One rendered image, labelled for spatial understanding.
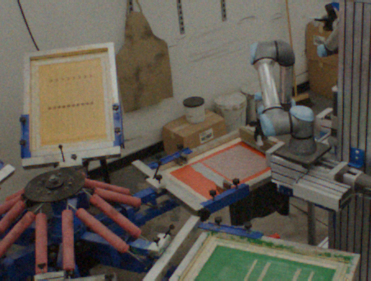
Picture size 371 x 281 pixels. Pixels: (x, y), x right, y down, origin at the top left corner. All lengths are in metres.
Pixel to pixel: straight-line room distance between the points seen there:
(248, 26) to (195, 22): 0.64
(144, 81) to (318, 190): 2.82
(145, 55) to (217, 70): 0.88
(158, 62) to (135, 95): 0.36
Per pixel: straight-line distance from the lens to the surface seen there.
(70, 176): 3.12
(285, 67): 3.34
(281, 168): 3.26
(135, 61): 5.40
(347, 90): 3.06
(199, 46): 5.80
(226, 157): 3.77
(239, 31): 6.06
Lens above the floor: 2.84
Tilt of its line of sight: 31 degrees down
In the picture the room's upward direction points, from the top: 6 degrees counter-clockwise
